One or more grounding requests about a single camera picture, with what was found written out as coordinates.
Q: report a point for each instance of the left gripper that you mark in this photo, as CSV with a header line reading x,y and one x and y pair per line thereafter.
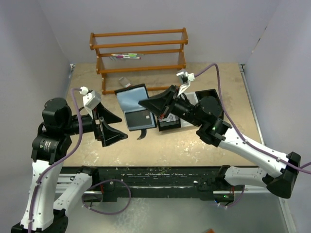
x,y
107,134

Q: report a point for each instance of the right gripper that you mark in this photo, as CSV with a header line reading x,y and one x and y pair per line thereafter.
x,y
159,105

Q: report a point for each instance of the dark credit card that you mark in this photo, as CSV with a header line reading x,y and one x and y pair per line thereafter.
x,y
138,120

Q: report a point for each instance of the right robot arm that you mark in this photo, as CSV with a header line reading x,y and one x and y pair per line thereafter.
x,y
275,171

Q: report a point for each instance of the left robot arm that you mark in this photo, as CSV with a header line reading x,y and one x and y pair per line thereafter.
x,y
44,212

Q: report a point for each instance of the silver cards in bin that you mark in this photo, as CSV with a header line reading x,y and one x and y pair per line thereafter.
x,y
169,118

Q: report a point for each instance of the black left bin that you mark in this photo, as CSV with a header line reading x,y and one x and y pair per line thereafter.
x,y
163,126

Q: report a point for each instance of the black bin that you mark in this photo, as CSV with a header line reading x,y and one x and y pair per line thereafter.
x,y
207,93
163,126

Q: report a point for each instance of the white middle bin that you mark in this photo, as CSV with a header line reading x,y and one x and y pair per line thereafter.
x,y
192,97

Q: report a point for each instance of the small grey box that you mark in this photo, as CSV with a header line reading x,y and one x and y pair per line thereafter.
x,y
124,82

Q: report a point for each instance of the black right bin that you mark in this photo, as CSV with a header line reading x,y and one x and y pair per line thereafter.
x,y
207,93

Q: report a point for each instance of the coloured pens on rack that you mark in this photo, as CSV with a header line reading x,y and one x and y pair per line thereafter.
x,y
125,56

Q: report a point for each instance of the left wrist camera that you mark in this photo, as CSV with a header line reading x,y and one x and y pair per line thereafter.
x,y
91,99

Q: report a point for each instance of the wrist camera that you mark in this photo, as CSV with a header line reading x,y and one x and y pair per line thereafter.
x,y
186,78
91,99

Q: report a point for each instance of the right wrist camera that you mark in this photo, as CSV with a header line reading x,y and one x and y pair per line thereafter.
x,y
186,78

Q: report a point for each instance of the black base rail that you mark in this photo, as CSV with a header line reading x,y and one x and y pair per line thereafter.
x,y
175,182

